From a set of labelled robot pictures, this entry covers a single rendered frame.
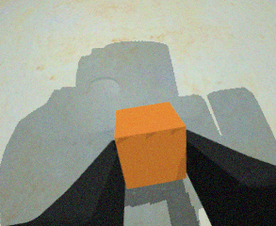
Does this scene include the orange block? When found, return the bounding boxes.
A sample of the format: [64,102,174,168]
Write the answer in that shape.
[114,102,187,188]

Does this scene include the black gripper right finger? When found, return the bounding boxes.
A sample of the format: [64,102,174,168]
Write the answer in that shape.
[186,129,276,226]

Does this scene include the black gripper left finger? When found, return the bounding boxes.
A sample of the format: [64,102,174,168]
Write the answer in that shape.
[10,140,125,226]

